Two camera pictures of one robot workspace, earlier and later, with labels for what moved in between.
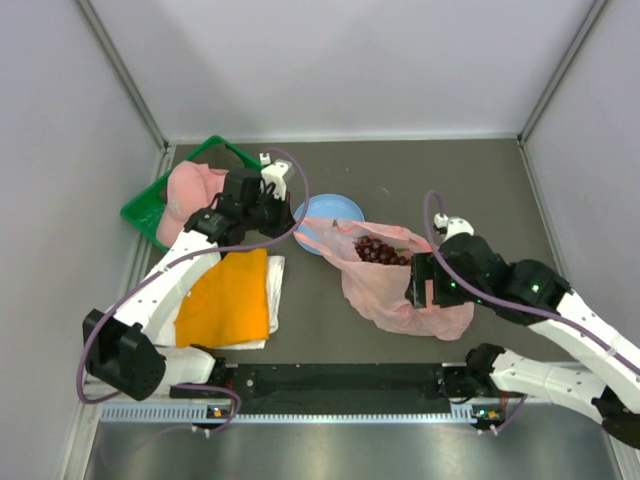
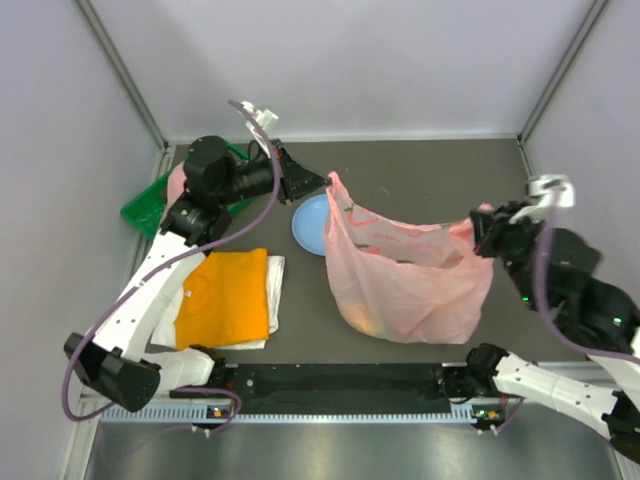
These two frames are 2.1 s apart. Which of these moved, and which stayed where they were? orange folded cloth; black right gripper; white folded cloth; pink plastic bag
Moved: pink plastic bag; black right gripper
Stayed: white folded cloth; orange folded cloth
